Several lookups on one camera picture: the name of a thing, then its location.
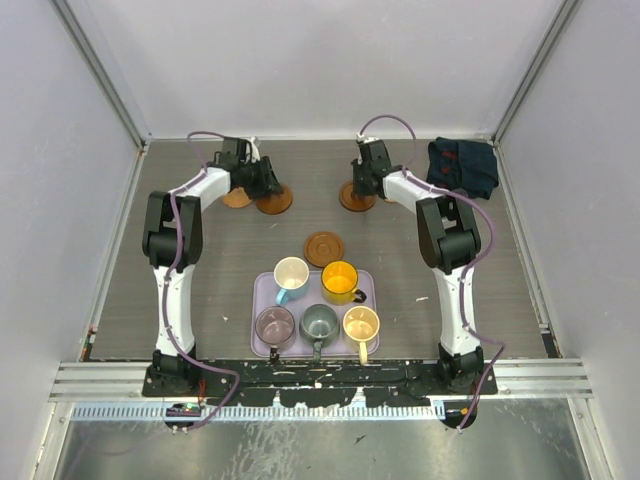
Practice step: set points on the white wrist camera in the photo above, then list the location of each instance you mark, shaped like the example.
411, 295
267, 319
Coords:
362, 139
252, 154

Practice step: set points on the aluminium front rail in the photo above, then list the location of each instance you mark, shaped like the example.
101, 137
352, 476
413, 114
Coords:
519, 378

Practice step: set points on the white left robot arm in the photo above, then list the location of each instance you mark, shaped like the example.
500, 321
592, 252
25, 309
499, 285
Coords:
173, 242

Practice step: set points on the brown wooden coaster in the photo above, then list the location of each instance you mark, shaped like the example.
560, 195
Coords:
275, 204
322, 248
356, 203

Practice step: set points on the woven rattan coaster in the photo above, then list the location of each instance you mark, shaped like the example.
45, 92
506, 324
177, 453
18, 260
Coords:
236, 199
346, 190

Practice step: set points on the grey-green ceramic mug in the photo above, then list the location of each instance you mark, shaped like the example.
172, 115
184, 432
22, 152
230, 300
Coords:
319, 326

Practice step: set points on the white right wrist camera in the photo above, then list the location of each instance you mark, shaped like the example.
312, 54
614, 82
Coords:
362, 139

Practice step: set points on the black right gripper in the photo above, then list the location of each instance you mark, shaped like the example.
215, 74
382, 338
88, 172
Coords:
356, 167

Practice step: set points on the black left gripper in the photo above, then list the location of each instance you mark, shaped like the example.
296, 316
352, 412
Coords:
266, 184

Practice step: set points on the lilac plastic tray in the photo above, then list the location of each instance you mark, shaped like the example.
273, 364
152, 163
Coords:
264, 296

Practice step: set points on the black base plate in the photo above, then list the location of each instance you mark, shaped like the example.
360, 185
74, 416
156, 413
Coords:
258, 383

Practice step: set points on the cream yellow mug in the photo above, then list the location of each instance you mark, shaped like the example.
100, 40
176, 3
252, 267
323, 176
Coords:
361, 326

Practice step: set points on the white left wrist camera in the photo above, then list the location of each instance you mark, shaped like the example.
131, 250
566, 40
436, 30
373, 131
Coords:
252, 154

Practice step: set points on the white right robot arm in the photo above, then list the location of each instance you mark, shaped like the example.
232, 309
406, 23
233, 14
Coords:
449, 242

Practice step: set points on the light blue mug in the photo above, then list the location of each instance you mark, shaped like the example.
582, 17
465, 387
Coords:
291, 275

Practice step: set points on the dark blue folded cloth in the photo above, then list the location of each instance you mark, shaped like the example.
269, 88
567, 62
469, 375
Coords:
463, 164

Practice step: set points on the purple glass mug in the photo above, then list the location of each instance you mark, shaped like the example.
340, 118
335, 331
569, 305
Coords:
275, 328

